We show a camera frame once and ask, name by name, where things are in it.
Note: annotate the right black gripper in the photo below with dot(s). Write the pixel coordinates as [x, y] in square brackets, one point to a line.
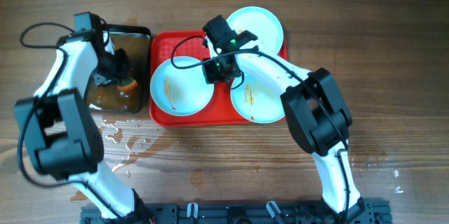
[211, 76]

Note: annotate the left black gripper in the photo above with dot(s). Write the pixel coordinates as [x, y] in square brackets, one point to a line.
[123, 67]

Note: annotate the orange sponge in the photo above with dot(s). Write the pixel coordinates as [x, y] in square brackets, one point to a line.
[127, 85]

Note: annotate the white plate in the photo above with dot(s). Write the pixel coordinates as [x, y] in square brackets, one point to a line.
[255, 101]
[260, 22]
[179, 90]

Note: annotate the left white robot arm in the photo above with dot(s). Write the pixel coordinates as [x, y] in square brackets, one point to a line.
[58, 133]

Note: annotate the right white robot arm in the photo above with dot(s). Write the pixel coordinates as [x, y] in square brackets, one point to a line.
[318, 120]

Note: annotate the black water tray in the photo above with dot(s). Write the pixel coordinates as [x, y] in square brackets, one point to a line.
[136, 41]

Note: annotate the red plastic tray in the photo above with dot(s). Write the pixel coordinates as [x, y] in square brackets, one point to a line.
[218, 111]

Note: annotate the black mounting rail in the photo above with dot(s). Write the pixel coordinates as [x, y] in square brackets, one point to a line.
[365, 211]

